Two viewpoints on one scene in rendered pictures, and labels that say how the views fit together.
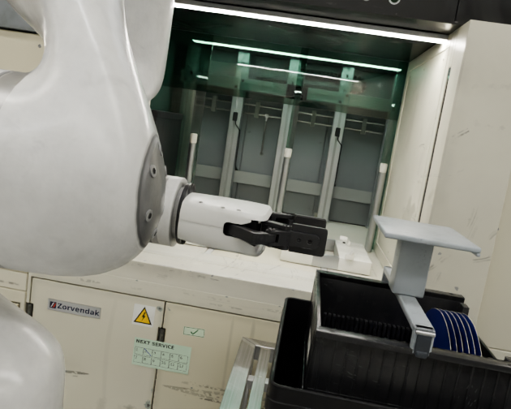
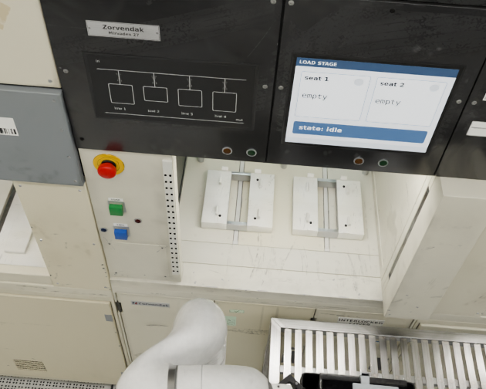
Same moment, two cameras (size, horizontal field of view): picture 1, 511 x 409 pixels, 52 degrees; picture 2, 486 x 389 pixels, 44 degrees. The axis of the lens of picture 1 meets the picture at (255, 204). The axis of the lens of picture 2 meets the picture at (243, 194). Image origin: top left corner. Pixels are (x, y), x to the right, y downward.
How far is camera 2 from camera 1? 119 cm
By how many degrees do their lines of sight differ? 43
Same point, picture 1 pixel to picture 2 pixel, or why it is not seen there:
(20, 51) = (64, 193)
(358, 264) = (353, 235)
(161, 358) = not seen: hidden behind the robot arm
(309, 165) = not seen: hidden behind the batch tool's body
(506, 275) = (456, 288)
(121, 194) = not seen: outside the picture
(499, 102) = (459, 235)
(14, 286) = (103, 295)
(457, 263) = (419, 298)
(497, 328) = (446, 307)
